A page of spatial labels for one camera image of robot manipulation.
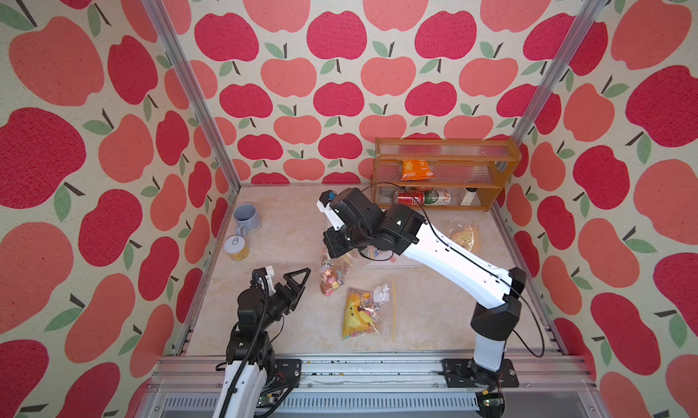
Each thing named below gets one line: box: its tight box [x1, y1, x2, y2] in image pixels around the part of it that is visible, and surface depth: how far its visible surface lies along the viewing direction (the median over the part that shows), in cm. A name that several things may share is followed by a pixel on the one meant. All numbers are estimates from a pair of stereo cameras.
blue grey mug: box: [232, 203, 261, 237], surface depth 103 cm
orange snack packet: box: [399, 159, 436, 181], surface depth 103 cm
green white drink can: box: [423, 189, 452, 207], surface depth 110 cm
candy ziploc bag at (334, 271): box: [319, 246, 359, 298], surface depth 78 cm
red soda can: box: [392, 189, 425, 207], surface depth 110 cm
